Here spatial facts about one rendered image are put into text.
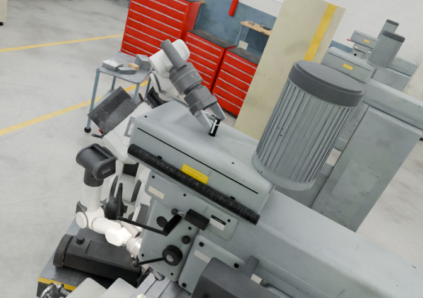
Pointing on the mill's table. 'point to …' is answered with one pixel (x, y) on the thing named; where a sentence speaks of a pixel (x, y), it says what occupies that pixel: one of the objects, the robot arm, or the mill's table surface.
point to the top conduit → (194, 184)
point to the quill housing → (148, 246)
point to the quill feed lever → (174, 257)
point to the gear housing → (175, 201)
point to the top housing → (203, 154)
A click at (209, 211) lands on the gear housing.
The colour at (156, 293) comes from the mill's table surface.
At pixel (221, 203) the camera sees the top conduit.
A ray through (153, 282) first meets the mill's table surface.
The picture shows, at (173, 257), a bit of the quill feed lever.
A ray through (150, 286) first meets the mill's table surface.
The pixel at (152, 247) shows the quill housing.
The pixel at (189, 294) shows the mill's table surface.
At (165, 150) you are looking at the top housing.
